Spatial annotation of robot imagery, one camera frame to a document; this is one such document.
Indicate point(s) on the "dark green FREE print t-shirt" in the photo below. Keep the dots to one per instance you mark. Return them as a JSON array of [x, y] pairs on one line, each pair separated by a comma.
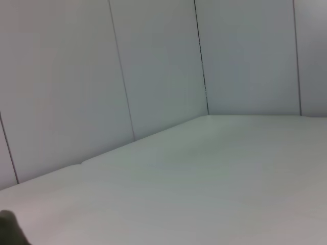
[[10, 229]]

